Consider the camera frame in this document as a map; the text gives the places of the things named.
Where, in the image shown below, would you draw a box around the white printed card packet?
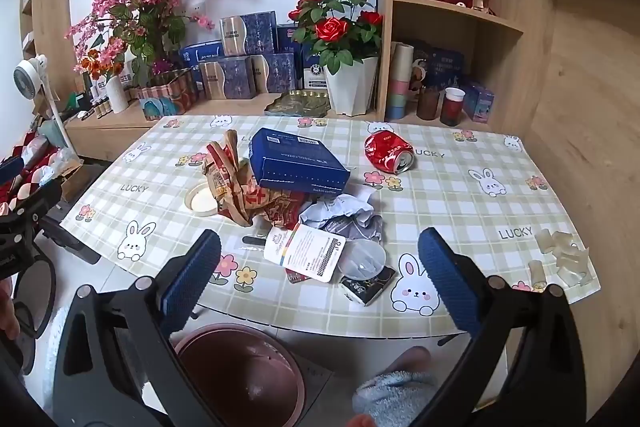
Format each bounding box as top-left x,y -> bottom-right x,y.
263,223 -> 347,284

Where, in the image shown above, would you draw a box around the low wooden cabinet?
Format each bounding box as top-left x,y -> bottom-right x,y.
65,92 -> 386,162

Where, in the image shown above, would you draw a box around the person's right foot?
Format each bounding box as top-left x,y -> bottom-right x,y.
392,346 -> 433,374

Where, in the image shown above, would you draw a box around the small black packet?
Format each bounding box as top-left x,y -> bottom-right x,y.
340,267 -> 396,307

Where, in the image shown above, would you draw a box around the white grey paper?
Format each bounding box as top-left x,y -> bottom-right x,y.
299,187 -> 385,243

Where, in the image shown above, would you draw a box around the small white printed box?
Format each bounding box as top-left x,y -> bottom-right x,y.
120,59 -> 138,90

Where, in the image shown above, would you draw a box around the orange flowers in white vase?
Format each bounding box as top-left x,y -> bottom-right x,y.
74,49 -> 131,114

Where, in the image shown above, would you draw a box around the red checkered cloth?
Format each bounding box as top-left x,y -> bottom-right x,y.
0,132 -> 58,218

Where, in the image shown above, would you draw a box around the plaid bunny tablecloth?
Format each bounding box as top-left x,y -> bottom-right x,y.
60,114 -> 601,340

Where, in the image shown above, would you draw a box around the decorated flower planter box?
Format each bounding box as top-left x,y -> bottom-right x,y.
137,68 -> 196,120

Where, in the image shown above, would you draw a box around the row of small brown bottles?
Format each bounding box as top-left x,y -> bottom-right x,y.
80,94 -> 128,122

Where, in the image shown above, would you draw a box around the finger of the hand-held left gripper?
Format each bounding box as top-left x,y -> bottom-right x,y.
39,218 -> 101,266
0,157 -> 63,229

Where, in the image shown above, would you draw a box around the white desk fan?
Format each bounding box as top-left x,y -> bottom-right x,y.
12,54 -> 68,152

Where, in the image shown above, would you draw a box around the tall wooden bookcase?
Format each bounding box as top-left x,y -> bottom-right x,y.
20,0 -> 76,108

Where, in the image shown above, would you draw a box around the flat blue box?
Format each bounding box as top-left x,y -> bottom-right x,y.
180,41 -> 223,68

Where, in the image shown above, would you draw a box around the green gold tray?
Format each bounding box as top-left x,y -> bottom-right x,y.
264,89 -> 331,118

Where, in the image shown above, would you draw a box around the red brown paper bag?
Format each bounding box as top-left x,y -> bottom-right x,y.
200,129 -> 311,230

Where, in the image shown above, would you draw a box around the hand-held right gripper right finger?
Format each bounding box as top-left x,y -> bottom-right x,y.
417,227 -> 587,427

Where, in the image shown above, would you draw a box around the person's left hand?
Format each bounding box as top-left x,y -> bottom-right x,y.
0,279 -> 21,342

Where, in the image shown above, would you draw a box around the small purple blue box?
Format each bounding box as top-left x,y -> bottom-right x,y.
462,82 -> 496,124

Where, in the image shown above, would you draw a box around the pile of clear plastic pieces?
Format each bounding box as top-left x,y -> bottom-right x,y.
529,229 -> 596,293

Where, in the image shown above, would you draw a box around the dark blue picture box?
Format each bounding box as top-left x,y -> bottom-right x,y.
412,44 -> 466,95

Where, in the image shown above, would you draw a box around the gold blue gift box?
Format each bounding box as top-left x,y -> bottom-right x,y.
198,57 -> 257,100
250,53 -> 297,95
220,11 -> 278,56

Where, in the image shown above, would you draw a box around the red rose plant white pot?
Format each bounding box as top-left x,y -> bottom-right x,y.
287,0 -> 383,116

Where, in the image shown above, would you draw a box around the crushed red soda can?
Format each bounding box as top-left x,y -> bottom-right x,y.
364,130 -> 416,174

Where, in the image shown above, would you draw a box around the plain dark blue box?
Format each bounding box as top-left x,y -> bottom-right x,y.
276,23 -> 304,55

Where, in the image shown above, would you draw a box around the brown plastic waste bin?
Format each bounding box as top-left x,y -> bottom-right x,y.
172,322 -> 307,427

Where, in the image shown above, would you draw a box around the open cardboard box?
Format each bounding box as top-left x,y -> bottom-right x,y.
52,157 -> 86,202

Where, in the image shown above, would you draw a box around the stack of pastel paper cups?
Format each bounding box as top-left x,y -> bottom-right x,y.
385,41 -> 416,120

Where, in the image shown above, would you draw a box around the dark blue emblem box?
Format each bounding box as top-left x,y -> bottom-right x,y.
301,39 -> 331,90

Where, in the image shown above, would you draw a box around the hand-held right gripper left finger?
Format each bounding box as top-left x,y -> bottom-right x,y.
52,229 -> 223,427

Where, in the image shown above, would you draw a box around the red cup white rim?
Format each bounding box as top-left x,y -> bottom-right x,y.
441,88 -> 466,126

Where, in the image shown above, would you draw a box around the blue cardboard box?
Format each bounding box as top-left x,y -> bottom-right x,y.
248,127 -> 351,194

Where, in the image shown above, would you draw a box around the fuzzy grey-blue slipper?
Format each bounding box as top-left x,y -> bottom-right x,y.
352,369 -> 441,418

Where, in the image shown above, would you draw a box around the brown glass cup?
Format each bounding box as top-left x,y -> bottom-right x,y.
416,86 -> 441,122

